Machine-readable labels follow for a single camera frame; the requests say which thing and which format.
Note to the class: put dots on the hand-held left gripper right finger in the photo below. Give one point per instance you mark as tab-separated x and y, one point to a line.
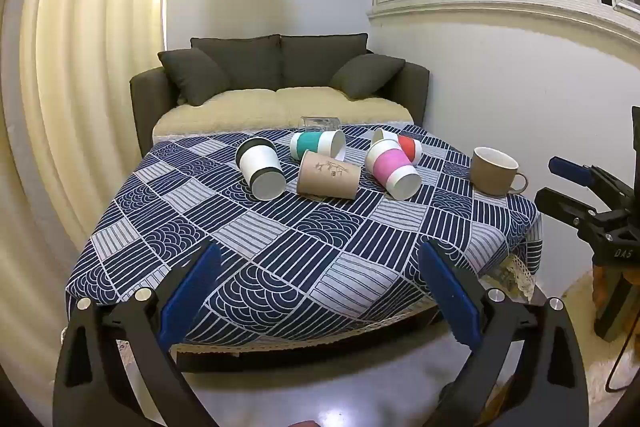
452	294

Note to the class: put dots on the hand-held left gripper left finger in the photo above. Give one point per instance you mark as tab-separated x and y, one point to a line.
192	294

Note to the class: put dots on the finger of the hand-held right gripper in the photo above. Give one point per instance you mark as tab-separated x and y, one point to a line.
562	206
570	169

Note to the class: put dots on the pink and white cup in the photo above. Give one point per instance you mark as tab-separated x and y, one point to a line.
391	167

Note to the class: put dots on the white cup with black bands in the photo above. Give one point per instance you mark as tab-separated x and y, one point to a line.
260	166

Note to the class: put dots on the red and white cup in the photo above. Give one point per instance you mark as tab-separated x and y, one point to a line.
410	148

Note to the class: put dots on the brown paper cup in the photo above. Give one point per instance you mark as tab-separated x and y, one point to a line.
327	179

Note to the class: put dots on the beige cup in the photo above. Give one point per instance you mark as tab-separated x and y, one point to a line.
382	135

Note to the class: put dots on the teal and white cup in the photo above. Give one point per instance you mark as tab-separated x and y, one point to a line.
315	145

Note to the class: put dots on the white lace cloth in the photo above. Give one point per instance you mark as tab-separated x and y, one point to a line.
515	278

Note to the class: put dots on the brown ceramic mug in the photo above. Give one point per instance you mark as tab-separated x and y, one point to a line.
494	174

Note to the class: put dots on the blue patterned tablecloth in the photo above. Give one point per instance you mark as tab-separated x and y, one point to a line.
280	252

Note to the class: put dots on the dark grey sofa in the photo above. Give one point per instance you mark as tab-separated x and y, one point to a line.
150	102

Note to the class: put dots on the cream sofa blanket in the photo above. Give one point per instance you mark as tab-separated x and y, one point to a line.
275	109

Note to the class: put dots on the clear glass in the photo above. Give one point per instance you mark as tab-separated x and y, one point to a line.
320	122

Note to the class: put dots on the dark grey throw pillow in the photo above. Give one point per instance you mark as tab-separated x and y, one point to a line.
367	74
192	74

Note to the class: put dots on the cream curtain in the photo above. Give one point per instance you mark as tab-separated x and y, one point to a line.
85	82

